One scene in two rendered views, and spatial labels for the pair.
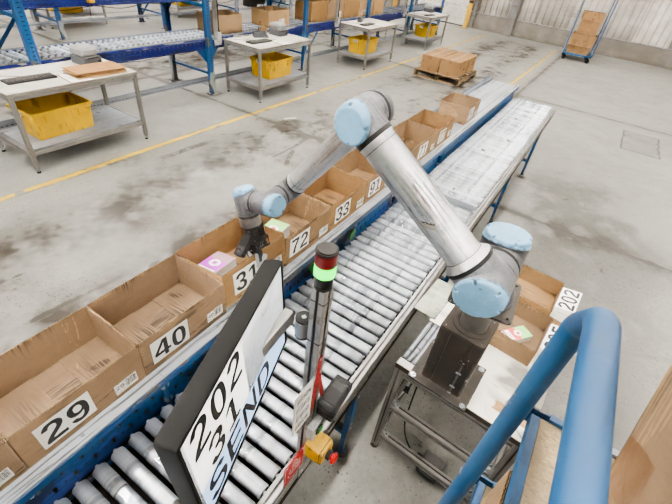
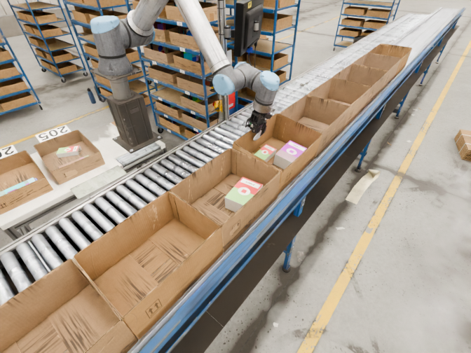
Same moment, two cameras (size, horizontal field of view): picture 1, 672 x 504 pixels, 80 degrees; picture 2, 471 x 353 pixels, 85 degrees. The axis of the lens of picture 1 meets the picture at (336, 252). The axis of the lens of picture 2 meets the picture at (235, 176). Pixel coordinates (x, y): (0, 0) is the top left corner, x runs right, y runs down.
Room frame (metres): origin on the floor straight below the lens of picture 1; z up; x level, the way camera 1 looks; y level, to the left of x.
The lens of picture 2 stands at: (2.50, 0.48, 1.78)
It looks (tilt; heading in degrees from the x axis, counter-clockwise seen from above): 41 degrees down; 192
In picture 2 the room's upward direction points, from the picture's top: 1 degrees counter-clockwise
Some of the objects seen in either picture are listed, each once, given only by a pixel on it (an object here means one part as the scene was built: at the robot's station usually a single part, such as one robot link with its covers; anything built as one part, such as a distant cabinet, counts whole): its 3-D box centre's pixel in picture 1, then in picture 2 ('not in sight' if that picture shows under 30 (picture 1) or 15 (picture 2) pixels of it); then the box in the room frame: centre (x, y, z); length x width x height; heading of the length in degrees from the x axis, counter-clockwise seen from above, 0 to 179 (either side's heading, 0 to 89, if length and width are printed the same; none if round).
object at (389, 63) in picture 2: not in sight; (373, 71); (0.00, 1.20, 0.96); 0.39 x 0.29 x 0.17; 151
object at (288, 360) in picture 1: (291, 362); (228, 148); (1.04, 0.12, 0.72); 0.52 x 0.05 x 0.05; 62
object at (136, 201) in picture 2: (371, 276); (144, 206); (1.67, -0.22, 0.72); 0.52 x 0.05 x 0.05; 62
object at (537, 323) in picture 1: (502, 320); (69, 154); (1.39, -0.85, 0.80); 0.38 x 0.28 x 0.10; 56
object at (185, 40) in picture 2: not in sight; (197, 37); (0.03, -0.38, 1.19); 0.40 x 0.30 x 0.10; 62
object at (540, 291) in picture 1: (519, 286); (12, 180); (1.67, -1.01, 0.80); 0.38 x 0.28 x 0.10; 57
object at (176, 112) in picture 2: not in sight; (176, 104); (-0.20, -0.81, 0.39); 0.40 x 0.30 x 0.10; 62
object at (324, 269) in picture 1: (325, 262); not in sight; (0.67, 0.02, 1.62); 0.05 x 0.05 x 0.06
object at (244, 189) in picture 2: (273, 234); (244, 196); (1.67, 0.34, 0.92); 0.16 x 0.11 x 0.07; 160
